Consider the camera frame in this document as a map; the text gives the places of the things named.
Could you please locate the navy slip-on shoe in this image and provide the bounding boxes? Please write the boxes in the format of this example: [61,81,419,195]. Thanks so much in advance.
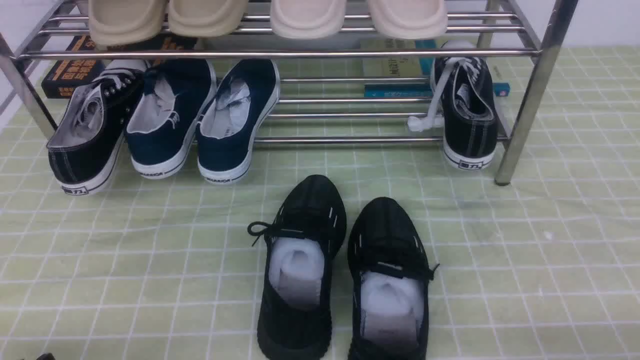
[125,58,217,180]
[195,59,281,185]

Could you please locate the silver metal shoe rack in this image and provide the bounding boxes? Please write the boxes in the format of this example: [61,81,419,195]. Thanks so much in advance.
[1,0,579,187]

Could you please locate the black knit sneaker left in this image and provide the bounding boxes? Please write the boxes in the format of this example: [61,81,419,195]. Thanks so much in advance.
[247,174,347,360]

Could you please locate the black knit sneaker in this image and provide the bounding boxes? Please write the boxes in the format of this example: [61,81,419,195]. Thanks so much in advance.
[247,174,347,360]
[347,197,435,360]

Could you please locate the green checkered tablecloth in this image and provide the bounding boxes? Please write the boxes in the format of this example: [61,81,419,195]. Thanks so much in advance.
[0,47,640,360]

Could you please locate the black knit sneaker right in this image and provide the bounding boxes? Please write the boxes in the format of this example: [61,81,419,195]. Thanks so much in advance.
[347,197,435,360]

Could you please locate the pale green book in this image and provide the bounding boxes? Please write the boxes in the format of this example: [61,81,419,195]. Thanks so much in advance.
[359,38,438,78]

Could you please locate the black canvas sneaker right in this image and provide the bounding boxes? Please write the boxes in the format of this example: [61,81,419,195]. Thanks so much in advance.
[407,55,499,171]

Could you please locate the black canvas sneaker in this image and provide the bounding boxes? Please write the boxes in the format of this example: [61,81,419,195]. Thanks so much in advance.
[46,59,149,196]
[407,55,499,171]

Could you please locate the cream slipper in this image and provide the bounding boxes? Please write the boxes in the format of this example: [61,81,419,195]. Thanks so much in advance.
[367,0,448,40]
[270,0,346,40]

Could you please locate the cream slipper far right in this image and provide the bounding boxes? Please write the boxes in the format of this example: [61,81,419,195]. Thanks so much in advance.
[367,0,448,40]

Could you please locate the teal blue book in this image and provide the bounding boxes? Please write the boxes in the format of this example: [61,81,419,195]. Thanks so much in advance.
[363,82,511,98]

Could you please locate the tan slipper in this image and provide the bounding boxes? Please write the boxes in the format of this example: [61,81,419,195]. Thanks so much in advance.
[87,0,167,47]
[167,0,249,38]

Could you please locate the black canvas sneaker left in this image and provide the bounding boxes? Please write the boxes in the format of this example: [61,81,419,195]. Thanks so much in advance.
[46,59,149,196]

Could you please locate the tan slipper far left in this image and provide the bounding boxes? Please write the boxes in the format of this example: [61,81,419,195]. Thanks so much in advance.
[87,0,167,47]

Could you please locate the black orange book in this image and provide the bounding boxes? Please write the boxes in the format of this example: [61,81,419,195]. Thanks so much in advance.
[41,34,198,100]

